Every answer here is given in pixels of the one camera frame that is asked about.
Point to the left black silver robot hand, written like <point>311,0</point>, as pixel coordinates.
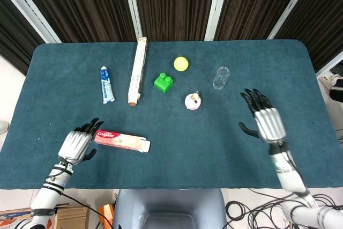
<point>75,143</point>

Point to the grey blue robot torso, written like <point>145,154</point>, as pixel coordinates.
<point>171,202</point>

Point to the white round floor object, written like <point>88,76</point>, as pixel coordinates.
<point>3,127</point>

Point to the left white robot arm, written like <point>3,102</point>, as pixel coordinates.
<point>49,194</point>

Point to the dark teal tablecloth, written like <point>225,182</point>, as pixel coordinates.
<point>187,146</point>

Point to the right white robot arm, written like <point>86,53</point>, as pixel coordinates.
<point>290,175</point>

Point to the blue white toothpaste tube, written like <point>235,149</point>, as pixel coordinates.
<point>107,84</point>

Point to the orange object on floor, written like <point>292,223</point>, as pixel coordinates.
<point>105,213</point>

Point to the pink white toy cake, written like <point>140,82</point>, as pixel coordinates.
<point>192,101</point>

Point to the green toy building block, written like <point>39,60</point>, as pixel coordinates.
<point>162,84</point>

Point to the yellow tennis ball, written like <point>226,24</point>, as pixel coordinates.
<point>181,63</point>

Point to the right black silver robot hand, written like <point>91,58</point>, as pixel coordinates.
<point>269,124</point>

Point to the red Colgate toothpaste box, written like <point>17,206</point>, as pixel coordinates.
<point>115,139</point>

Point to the clear plastic cup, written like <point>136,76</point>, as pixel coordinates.
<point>221,78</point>

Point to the long white wrap roll box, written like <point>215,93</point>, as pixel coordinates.
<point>137,70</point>

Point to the white sneaker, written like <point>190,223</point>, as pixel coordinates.
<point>331,77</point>

